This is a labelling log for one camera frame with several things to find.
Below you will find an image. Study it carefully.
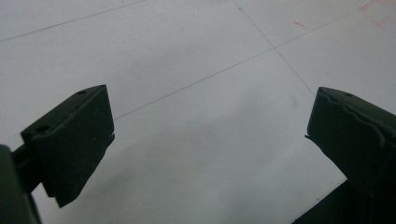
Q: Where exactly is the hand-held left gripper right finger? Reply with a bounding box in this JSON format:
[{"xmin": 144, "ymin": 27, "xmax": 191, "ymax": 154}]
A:
[{"xmin": 304, "ymin": 86, "xmax": 396, "ymax": 200}]

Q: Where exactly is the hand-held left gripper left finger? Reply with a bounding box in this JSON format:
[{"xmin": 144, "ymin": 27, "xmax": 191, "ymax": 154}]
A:
[{"xmin": 20, "ymin": 84, "xmax": 116, "ymax": 208}]

